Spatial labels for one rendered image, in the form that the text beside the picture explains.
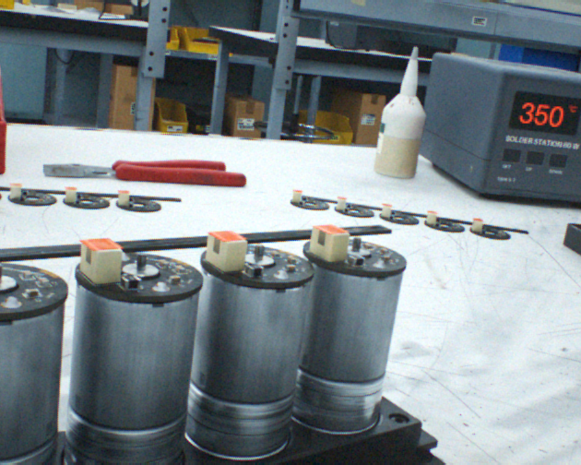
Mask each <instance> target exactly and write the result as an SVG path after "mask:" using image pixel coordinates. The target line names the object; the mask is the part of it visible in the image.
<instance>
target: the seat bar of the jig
mask: <svg viewBox="0 0 581 465"><path fill-rule="evenodd" d="M420 429H421V421H420V420H418V419H417V418H415V417H414V416H412V415H411V414H409V413H408V412H407V411H404V410H403V409H401V408H400V407H398V406H397V405H396V404H395V403H393V402H392V401H391V400H389V399H387V398H385V397H384V396H382V398H381V403H380V409H379V413H378V419H377V424H376V427H375V428H373V429H372V430H370V431H368V432H365V433H361V434H357V435H331V434H325V433H320V432H316V431H314V430H311V429H308V428H306V427H303V426H301V425H299V424H297V423H295V422H294V421H292V420H290V432H289V438H288V445H287V447H286V448H285V449H284V450H283V451H282V452H280V453H279V454H278V455H276V456H274V457H271V458H268V459H260V460H254V461H236V460H228V459H220V458H216V457H213V456H210V455H208V454H206V453H203V452H201V451H199V450H197V449H196V448H194V447H192V446H191V445H190V444H189V443H188V442H187V441H186V440H184V453H183V461H182V465H391V464H394V463H398V462H400V461H403V460H407V459H412V458H414V457H415V452H416V447H417V443H418V438H419V433H420ZM64 458H65V431H60V432H58V441H57V456H56V465H64Z"/></svg>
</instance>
